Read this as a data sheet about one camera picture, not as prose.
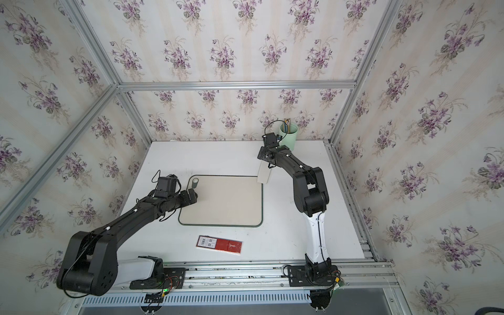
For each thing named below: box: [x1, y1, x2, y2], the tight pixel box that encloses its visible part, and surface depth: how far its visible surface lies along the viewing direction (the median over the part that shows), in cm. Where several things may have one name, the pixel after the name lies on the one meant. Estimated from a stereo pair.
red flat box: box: [196, 234, 244, 256], surface depth 82 cm
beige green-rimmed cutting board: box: [178, 174, 264, 227], surface depth 93 cm
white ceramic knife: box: [257, 160, 272, 184], surface depth 105 cm
